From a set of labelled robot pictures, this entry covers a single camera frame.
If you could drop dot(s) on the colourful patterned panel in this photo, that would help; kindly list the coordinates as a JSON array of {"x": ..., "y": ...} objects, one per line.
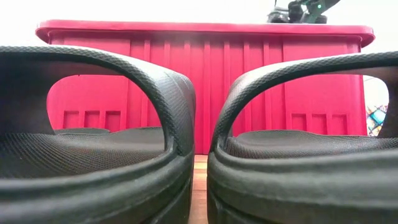
[{"x": 377, "y": 119}]

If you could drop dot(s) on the black rubber slide sandal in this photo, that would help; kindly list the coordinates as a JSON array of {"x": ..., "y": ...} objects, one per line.
[
  {"x": 301, "y": 193},
  {"x": 93, "y": 193}
]

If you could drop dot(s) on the red plastic bin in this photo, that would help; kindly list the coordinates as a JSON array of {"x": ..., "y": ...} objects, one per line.
[{"x": 205, "y": 56}]

